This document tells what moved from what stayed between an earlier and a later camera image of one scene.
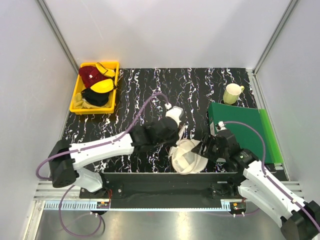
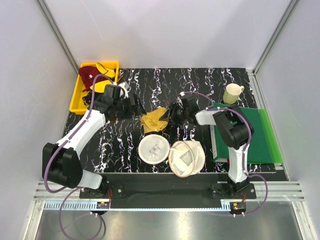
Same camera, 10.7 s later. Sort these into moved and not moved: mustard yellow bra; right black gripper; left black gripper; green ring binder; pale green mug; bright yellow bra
Moved: right black gripper; left black gripper; mustard yellow bra
Not moved: green ring binder; pale green mug; bright yellow bra
